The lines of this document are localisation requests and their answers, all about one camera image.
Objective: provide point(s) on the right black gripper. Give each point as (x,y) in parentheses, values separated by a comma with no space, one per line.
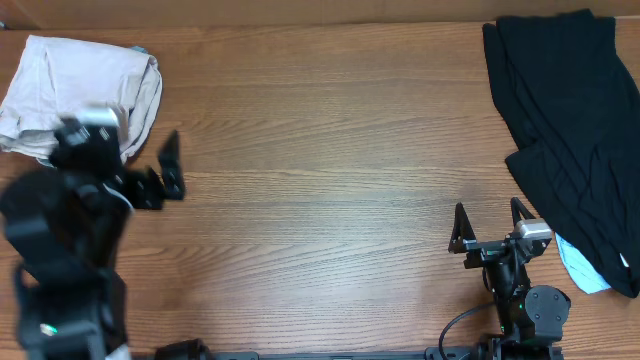
(490,251)

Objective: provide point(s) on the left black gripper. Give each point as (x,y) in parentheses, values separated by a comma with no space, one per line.
(145,187)

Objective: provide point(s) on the beige khaki shorts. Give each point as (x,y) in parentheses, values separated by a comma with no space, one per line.
(61,76)

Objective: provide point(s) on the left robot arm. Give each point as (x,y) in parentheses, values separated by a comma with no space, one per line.
(66,221)

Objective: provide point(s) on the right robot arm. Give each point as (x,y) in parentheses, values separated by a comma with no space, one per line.
(531,317)

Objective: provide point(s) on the light blue garment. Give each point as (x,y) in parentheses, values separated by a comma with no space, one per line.
(579,269)

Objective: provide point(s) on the folded light blue denim shorts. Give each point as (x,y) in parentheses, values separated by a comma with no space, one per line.
(139,49)

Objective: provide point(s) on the black garment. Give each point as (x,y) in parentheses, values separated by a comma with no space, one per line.
(572,109)

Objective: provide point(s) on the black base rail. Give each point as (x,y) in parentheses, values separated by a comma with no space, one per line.
(197,350)

